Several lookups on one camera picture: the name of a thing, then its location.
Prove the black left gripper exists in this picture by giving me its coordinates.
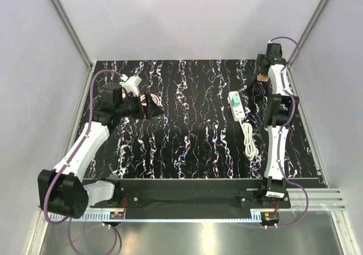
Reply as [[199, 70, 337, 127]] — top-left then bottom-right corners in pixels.
[[116, 91, 164, 120]]

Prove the beige cube adapter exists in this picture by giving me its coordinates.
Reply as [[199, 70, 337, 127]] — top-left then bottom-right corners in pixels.
[[256, 73, 269, 82]]

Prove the light blue plug adapter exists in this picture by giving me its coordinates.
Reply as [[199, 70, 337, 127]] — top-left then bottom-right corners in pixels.
[[231, 95, 240, 108]]

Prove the white power strip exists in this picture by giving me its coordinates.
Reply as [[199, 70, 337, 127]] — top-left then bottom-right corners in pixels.
[[227, 91, 245, 122]]

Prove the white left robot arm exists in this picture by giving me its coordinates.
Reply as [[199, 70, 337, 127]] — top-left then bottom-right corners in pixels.
[[37, 83, 164, 220]]

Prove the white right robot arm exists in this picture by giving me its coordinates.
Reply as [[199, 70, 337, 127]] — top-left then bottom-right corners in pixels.
[[256, 41, 299, 208]]

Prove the pink coiled power cable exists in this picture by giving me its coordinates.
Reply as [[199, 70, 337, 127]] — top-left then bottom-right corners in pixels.
[[138, 93, 161, 110]]

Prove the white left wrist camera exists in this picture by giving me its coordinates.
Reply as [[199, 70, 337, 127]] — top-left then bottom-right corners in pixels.
[[123, 76, 141, 97]]

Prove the white coiled power cable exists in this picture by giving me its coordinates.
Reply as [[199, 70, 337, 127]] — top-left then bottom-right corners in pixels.
[[240, 120, 259, 160]]

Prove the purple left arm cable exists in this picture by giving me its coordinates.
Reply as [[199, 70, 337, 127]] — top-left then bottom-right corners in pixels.
[[42, 69, 130, 254]]

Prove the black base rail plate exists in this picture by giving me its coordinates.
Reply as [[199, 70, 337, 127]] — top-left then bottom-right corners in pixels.
[[93, 179, 290, 210]]

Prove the aluminium frame rail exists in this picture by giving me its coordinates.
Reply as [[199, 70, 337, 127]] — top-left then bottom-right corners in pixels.
[[48, 188, 345, 226]]

